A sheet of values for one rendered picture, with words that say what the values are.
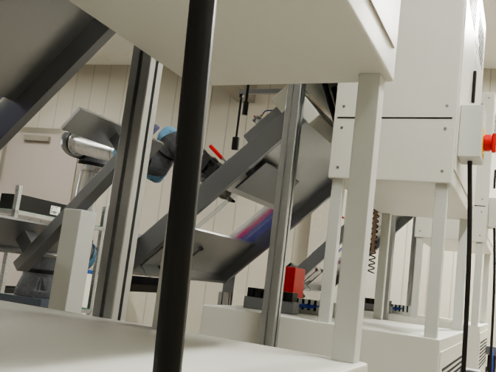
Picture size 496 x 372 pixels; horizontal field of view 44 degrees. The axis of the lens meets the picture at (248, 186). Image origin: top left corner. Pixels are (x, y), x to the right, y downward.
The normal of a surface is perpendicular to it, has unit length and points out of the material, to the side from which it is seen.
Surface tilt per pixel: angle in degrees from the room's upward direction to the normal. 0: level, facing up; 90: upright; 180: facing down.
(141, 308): 90
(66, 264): 90
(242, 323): 90
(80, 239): 90
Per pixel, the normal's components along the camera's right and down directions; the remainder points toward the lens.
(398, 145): -0.40, -0.18
